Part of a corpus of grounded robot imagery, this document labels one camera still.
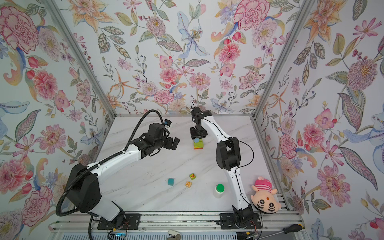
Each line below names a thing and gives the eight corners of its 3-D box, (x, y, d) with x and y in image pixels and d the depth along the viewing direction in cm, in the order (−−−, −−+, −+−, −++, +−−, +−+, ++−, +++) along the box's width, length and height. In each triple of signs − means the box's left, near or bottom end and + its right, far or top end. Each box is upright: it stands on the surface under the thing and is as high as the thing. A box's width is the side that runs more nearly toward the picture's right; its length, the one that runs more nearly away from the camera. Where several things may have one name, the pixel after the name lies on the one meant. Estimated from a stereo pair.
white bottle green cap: (213, 198, 84) (216, 192, 75) (212, 191, 86) (215, 183, 78) (221, 198, 84) (225, 192, 75) (220, 191, 86) (224, 183, 78)
